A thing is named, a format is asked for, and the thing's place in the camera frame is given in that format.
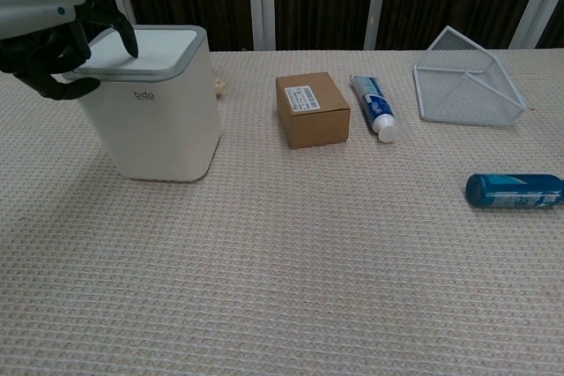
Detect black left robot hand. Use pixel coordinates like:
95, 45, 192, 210
0, 0, 139, 101

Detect white trash bin grey lid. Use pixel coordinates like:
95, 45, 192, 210
63, 25, 221, 183

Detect blue cylindrical can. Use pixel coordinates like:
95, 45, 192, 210
465, 173, 564, 210

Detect brown cardboard box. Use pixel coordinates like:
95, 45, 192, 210
275, 70, 352, 150

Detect beige woven tablecloth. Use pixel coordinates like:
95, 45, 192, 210
0, 46, 564, 376

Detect blue white toothpaste tube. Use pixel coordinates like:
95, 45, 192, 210
348, 74, 399, 144

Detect white wire mesh organizer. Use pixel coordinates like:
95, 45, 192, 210
412, 25, 529, 127

